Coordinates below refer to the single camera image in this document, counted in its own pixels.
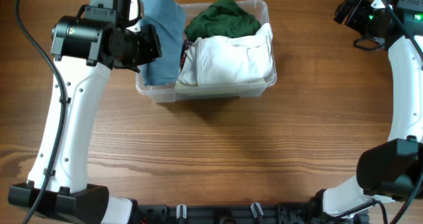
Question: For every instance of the dark green cloth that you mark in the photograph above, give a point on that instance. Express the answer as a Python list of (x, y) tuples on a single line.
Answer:
[(222, 18)]

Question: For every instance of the white cloth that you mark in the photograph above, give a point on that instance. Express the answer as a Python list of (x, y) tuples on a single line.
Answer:
[(220, 59)]

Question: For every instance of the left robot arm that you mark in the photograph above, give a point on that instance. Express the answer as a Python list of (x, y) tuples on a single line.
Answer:
[(103, 35)]

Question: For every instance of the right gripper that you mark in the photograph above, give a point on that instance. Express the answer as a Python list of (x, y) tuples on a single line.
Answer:
[(361, 6)]

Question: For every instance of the blue cloth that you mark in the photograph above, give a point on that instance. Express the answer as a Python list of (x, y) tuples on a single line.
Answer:
[(169, 19)]

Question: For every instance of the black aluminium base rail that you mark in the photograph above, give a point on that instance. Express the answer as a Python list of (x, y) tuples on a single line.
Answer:
[(282, 213)]

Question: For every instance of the plaid flannel cloth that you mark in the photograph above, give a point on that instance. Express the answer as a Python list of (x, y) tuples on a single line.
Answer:
[(185, 46)]

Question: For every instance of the cream cloth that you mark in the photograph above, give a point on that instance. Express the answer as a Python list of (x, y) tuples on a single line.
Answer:
[(179, 85)]

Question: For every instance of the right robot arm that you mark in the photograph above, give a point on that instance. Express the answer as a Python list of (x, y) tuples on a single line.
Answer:
[(391, 172)]

